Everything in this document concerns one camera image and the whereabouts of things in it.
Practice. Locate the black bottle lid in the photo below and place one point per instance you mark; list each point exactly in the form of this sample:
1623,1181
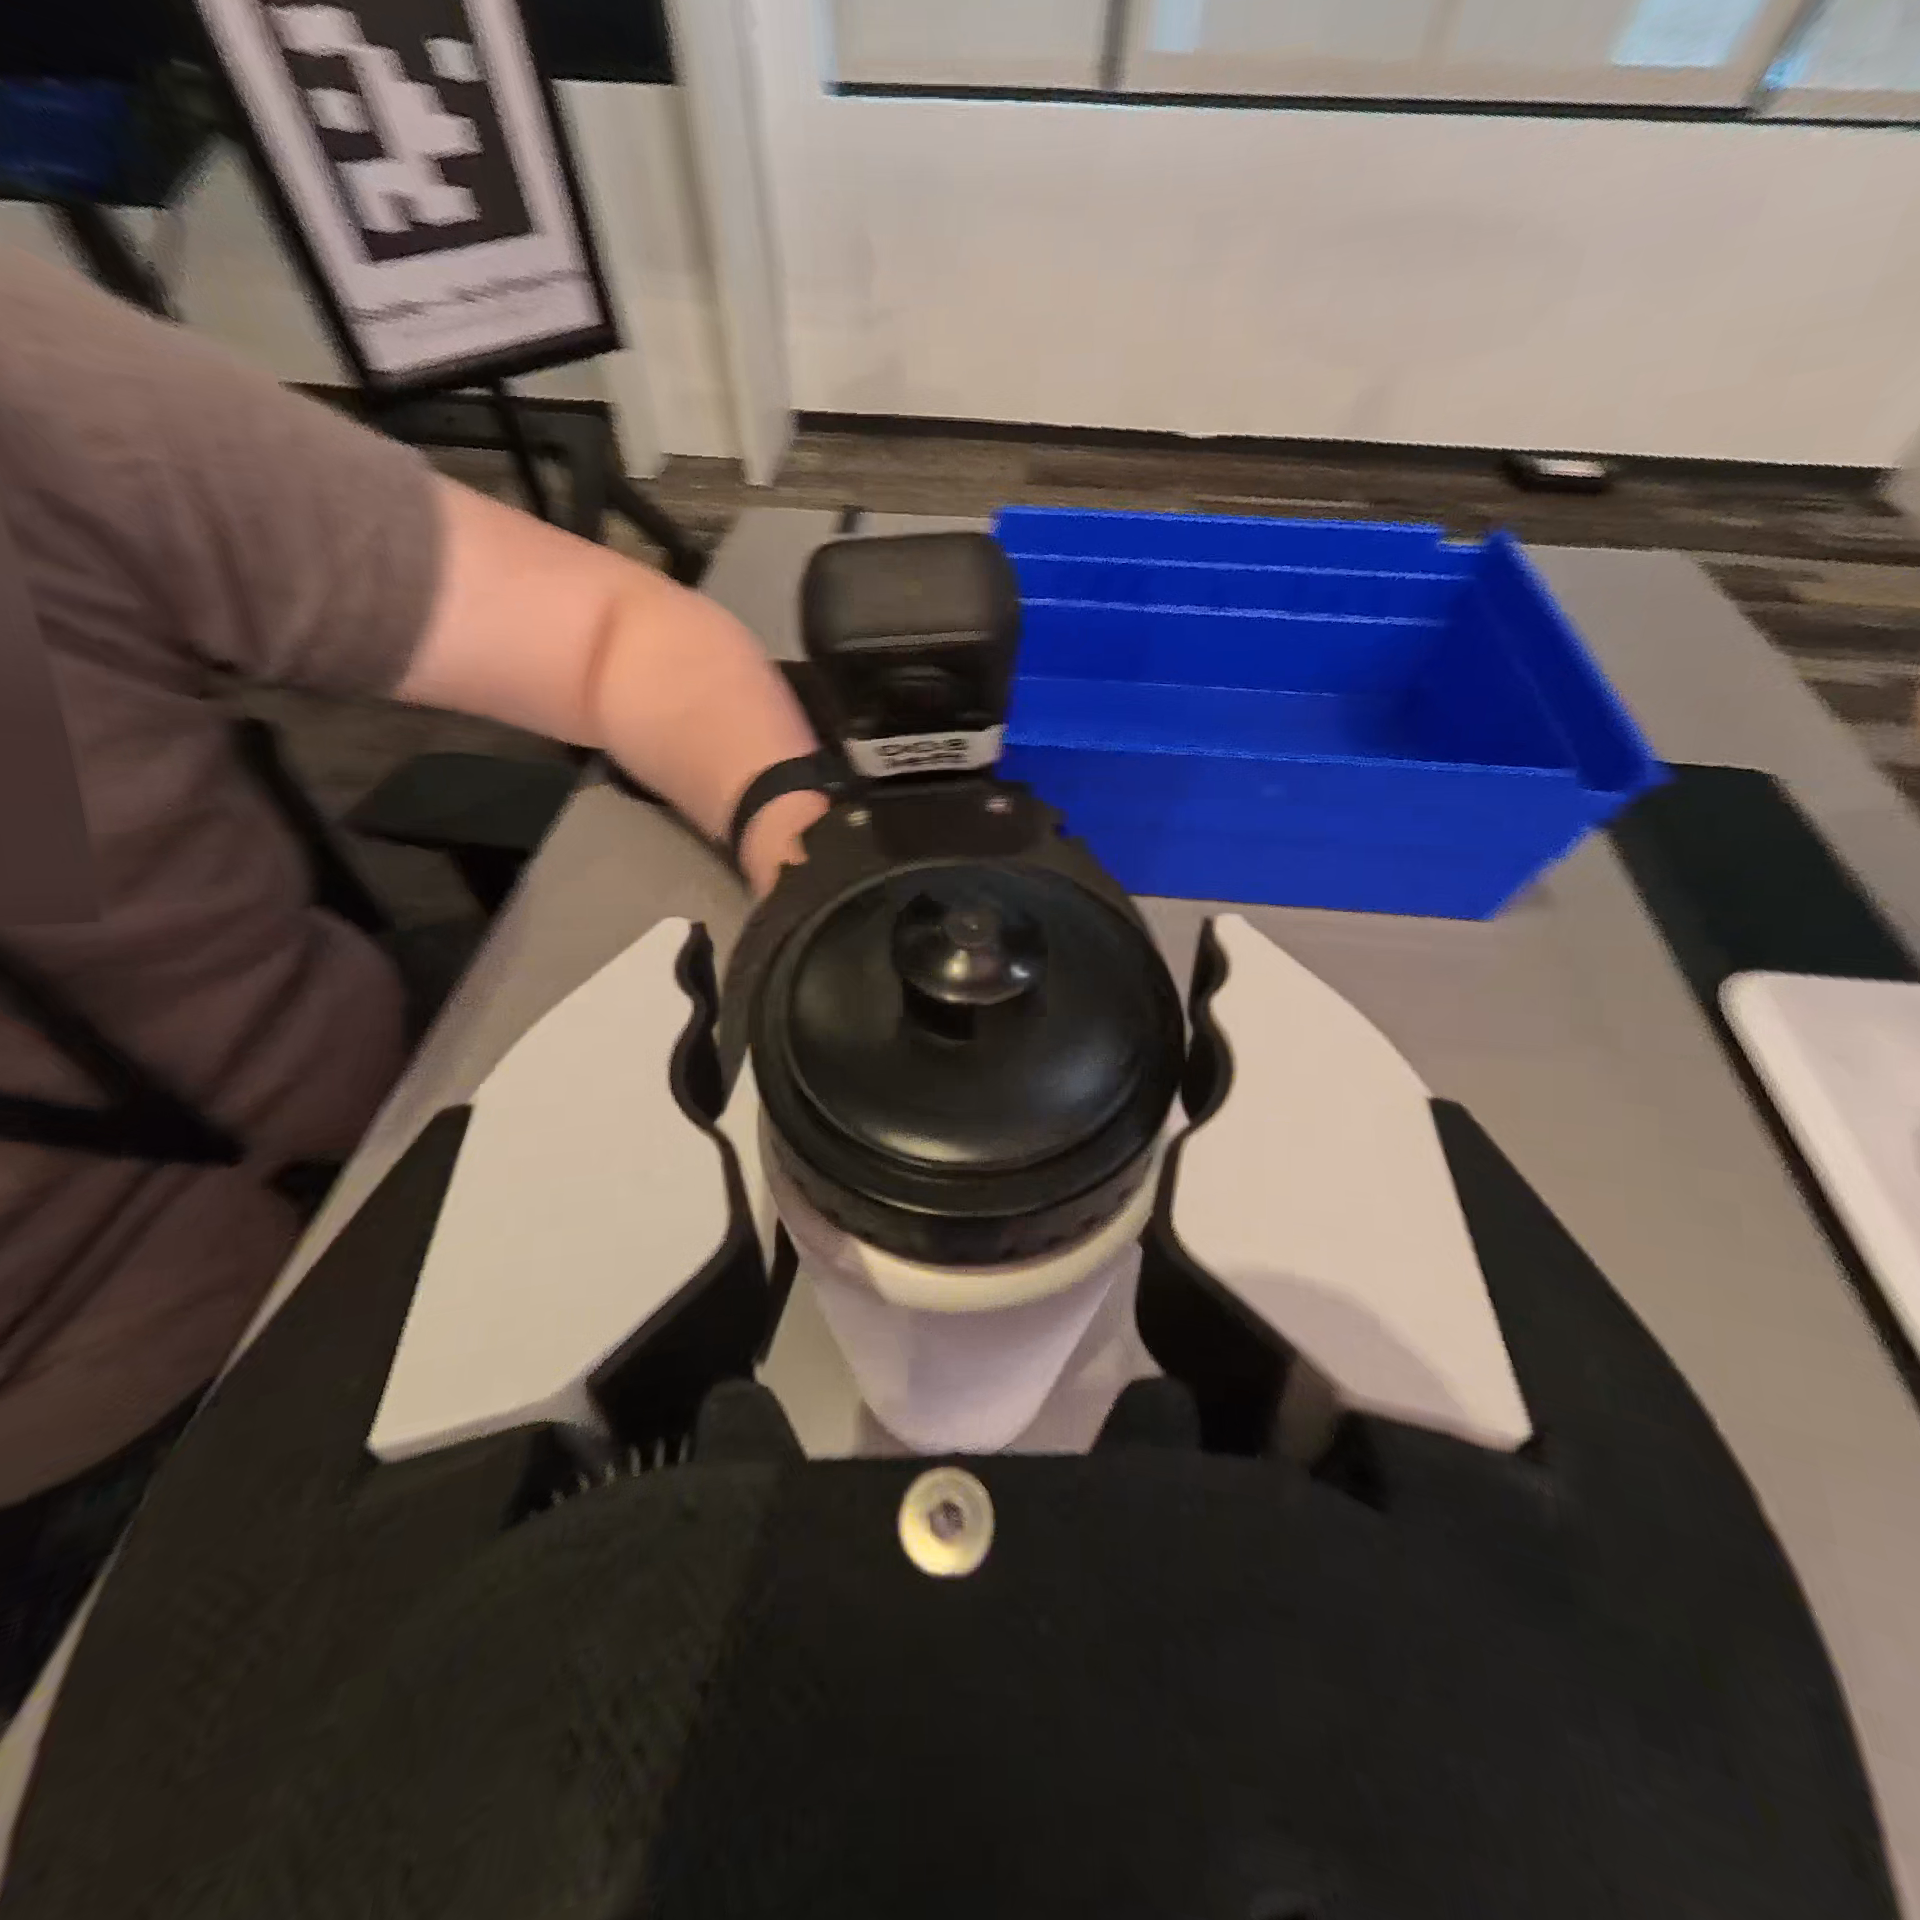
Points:
961,1080

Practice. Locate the large window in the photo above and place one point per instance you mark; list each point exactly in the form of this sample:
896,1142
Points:
1350,44

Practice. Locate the black wristband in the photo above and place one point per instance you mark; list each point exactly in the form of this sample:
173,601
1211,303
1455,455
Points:
774,796

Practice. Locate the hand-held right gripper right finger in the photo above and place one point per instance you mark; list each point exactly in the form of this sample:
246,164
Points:
1350,1231

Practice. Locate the person's brown grey shirt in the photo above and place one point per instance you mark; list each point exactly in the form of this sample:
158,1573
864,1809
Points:
181,675

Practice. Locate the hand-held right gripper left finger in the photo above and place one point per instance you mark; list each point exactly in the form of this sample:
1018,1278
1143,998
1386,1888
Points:
569,1200

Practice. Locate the blue plastic bin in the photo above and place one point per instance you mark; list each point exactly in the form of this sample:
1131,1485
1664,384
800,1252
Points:
89,143
1275,751

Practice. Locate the person's left hand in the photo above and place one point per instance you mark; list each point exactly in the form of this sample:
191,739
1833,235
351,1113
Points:
783,856

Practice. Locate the small black floor device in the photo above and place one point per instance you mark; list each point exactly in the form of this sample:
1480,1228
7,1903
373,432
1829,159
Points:
1559,473

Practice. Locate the framed marker poster easel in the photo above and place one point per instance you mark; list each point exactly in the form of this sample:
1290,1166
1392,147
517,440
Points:
421,150

